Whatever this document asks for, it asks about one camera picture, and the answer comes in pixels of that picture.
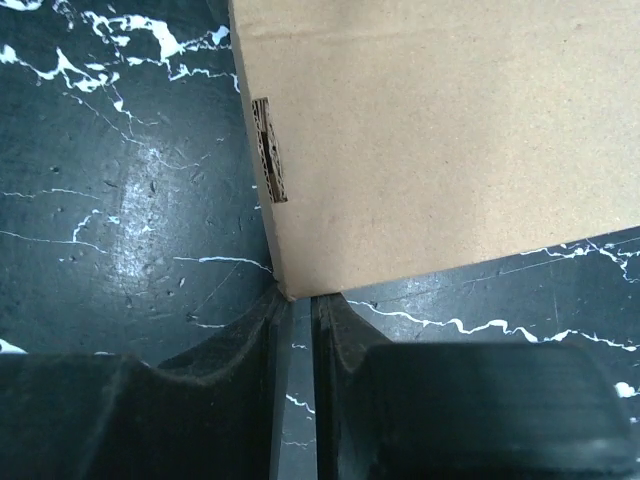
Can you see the cardboard box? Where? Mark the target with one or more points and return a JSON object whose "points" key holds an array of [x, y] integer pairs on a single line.
{"points": [[392, 139]]}

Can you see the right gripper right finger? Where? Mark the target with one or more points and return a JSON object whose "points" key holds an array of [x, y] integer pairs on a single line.
{"points": [[444, 410]]}

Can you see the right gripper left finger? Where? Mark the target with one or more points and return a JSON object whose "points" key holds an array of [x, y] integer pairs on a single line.
{"points": [[213, 411]]}

